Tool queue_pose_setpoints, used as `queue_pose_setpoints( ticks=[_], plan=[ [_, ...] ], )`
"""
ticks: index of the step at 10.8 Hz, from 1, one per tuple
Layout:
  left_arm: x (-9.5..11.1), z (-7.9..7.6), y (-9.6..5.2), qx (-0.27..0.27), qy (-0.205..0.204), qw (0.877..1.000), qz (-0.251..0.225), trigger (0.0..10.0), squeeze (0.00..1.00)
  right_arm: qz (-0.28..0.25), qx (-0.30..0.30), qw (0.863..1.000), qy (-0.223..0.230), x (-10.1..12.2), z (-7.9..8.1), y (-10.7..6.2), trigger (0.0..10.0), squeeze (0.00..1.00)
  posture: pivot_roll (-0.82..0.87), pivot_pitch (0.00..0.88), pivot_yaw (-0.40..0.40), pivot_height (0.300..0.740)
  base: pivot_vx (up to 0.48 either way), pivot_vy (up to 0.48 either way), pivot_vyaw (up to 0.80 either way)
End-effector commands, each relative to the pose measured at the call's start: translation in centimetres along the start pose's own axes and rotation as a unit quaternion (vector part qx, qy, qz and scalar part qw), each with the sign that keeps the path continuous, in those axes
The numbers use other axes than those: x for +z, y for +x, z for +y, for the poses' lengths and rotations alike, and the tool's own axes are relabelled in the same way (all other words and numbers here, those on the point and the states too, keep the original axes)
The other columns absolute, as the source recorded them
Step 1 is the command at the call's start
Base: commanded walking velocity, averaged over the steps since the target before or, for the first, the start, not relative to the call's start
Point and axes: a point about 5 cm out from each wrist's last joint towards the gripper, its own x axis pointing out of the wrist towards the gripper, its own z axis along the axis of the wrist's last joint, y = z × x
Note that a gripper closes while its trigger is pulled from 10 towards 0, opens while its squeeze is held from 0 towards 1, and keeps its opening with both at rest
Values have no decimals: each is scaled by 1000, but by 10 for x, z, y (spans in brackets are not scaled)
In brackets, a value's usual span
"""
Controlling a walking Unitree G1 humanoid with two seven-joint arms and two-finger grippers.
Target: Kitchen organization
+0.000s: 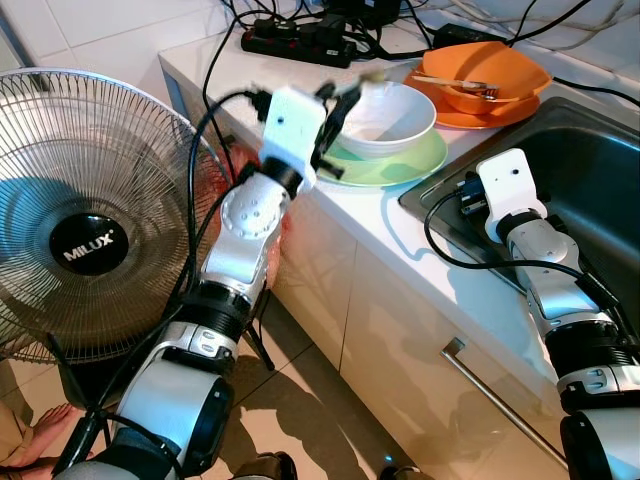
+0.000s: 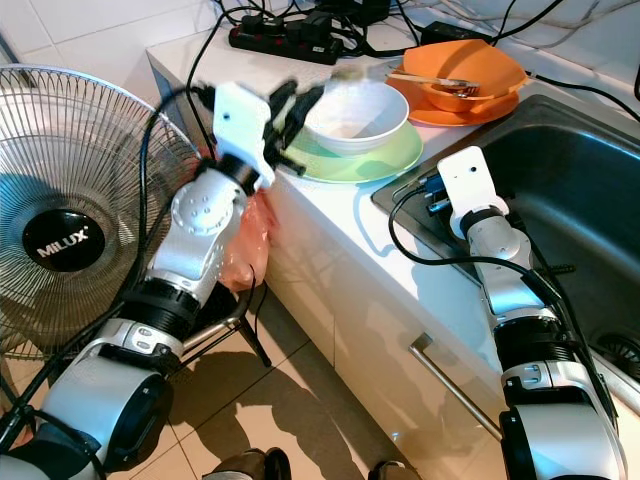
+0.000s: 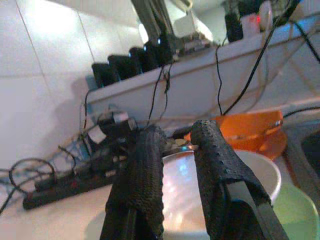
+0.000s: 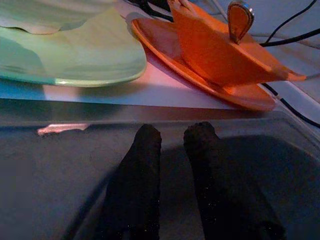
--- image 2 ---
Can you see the white ceramic bowl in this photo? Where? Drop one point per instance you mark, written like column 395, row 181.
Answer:
column 360, row 115

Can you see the orange bowl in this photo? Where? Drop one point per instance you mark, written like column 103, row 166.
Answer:
column 470, row 65

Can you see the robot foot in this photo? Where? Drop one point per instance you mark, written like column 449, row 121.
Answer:
column 395, row 472
column 250, row 465

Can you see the large black power adapter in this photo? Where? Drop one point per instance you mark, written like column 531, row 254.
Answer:
column 350, row 10

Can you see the orange plate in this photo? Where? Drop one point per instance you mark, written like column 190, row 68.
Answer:
column 450, row 118

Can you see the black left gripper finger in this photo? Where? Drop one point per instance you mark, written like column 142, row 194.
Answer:
column 307, row 110
column 282, row 95

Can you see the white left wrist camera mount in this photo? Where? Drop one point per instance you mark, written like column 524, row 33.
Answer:
column 240, row 120

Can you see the metal grille standing fan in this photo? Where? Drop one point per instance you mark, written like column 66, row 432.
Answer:
column 65, row 240

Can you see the black power strip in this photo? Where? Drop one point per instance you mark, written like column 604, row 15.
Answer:
column 285, row 42

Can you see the small black power adapter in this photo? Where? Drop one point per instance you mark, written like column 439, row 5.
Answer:
column 450, row 32

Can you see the red plastic bag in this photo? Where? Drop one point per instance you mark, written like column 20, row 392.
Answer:
column 250, row 250

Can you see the light green plate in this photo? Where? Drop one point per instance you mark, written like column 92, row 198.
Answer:
column 370, row 168

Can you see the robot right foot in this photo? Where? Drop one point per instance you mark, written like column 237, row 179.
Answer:
column 395, row 472

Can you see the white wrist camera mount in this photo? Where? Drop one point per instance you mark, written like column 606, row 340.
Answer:
column 470, row 180
column 240, row 120

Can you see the white kitchen cabinet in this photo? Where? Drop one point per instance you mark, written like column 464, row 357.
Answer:
column 360, row 320

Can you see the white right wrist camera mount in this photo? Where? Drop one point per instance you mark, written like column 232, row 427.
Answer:
column 470, row 180

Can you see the stainless steel sink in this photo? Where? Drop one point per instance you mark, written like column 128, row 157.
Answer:
column 580, row 200

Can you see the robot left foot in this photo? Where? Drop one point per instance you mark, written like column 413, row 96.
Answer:
column 250, row 465

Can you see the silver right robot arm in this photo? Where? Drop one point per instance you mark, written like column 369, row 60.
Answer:
column 500, row 255

